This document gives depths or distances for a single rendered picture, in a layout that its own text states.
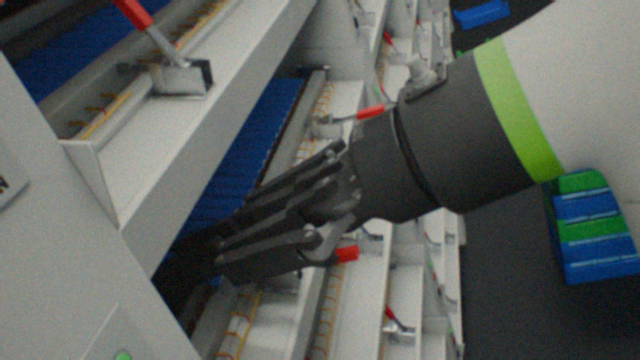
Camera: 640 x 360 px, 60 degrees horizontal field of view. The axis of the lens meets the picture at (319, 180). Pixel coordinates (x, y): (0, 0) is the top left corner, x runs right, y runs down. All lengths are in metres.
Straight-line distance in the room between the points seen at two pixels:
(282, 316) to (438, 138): 0.23
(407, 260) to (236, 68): 0.69
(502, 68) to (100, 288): 0.24
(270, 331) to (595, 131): 0.29
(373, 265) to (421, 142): 0.48
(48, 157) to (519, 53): 0.24
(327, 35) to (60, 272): 0.66
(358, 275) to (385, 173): 0.45
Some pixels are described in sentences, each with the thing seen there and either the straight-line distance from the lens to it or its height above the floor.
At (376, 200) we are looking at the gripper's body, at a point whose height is 1.06.
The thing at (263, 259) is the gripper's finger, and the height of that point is 1.04.
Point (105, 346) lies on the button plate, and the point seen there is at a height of 1.10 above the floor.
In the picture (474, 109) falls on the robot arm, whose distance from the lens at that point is 0.32.
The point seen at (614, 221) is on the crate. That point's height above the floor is 0.20.
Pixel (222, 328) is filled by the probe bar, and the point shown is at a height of 0.97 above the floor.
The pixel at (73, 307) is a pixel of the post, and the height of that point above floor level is 1.13.
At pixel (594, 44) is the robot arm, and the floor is 1.13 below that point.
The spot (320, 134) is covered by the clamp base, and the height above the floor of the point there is 0.96.
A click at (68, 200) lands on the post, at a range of 0.27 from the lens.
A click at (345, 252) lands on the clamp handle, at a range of 0.47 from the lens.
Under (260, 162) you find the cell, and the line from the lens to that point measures 0.65.
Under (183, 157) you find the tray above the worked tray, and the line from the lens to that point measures 0.36.
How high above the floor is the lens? 1.26
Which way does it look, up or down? 29 degrees down
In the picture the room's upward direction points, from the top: 22 degrees counter-clockwise
